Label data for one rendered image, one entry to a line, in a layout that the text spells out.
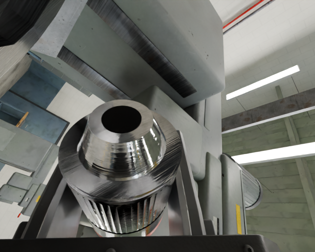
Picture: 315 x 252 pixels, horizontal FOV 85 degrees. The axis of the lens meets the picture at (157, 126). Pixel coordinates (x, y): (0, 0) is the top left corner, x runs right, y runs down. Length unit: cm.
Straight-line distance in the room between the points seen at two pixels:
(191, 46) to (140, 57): 16
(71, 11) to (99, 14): 7
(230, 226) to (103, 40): 69
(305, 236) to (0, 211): 754
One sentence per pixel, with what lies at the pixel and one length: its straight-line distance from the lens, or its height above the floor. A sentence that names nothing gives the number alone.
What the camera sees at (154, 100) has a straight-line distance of 47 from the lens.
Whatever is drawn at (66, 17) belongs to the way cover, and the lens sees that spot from 60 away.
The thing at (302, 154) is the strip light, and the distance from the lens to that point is 352.
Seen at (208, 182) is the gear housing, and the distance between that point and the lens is 59.
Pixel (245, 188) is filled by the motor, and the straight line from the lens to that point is 96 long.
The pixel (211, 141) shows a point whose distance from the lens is 68.
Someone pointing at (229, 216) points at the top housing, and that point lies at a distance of 66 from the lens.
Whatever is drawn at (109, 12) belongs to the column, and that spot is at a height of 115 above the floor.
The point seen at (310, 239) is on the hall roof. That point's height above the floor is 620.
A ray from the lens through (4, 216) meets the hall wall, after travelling 696.
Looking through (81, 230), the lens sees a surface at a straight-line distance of 44.
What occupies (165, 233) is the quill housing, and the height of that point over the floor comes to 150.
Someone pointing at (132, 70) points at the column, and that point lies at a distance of 62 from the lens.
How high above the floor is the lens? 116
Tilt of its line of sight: 30 degrees up
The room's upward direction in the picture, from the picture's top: 127 degrees clockwise
